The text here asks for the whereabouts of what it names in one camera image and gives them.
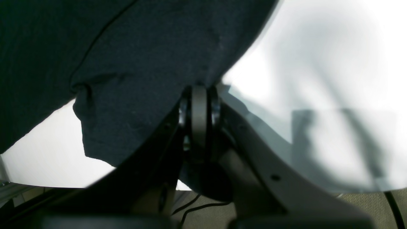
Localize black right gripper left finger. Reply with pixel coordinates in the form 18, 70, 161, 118
42, 86, 201, 229

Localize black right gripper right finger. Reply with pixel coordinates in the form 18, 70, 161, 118
199, 88, 374, 229

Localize black T-shirt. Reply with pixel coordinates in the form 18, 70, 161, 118
1, 0, 276, 167

